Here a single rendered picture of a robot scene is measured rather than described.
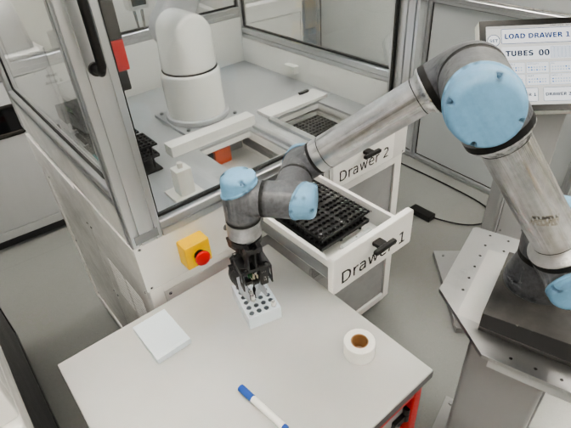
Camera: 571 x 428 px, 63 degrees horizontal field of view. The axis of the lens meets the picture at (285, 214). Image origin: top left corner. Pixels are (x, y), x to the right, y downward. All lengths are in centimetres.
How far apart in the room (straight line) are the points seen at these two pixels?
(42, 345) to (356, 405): 168
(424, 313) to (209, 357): 131
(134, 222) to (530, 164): 81
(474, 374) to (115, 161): 106
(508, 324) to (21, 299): 223
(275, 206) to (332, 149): 17
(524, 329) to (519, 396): 30
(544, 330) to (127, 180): 95
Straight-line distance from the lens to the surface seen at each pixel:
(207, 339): 116
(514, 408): 147
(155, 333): 118
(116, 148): 103
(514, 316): 117
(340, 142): 95
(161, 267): 122
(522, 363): 117
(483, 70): 76
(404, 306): 225
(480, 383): 144
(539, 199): 89
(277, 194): 90
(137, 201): 110
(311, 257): 116
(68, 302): 255
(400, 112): 92
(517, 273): 121
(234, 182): 90
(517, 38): 181
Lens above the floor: 165
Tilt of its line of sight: 37 degrees down
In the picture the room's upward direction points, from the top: 4 degrees counter-clockwise
